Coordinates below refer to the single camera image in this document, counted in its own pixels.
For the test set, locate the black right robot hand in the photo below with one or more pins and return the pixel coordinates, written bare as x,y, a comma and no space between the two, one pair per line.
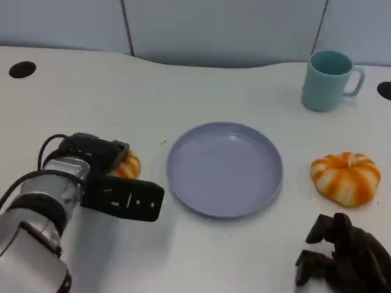
360,259

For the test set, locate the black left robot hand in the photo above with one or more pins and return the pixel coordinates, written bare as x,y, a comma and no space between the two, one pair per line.
97,152

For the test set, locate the orange white toy bread roll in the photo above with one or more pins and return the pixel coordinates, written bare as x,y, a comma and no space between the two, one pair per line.
131,166
345,180

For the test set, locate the lilac plate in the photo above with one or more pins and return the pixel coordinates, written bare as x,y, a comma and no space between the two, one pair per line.
224,171

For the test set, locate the grey partition panel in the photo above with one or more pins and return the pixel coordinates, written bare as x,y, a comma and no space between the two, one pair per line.
223,27
61,21
360,24

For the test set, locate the pale green mug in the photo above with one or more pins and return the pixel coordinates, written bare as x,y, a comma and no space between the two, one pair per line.
323,88

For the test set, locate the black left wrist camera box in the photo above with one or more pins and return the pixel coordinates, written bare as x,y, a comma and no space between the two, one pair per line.
128,198

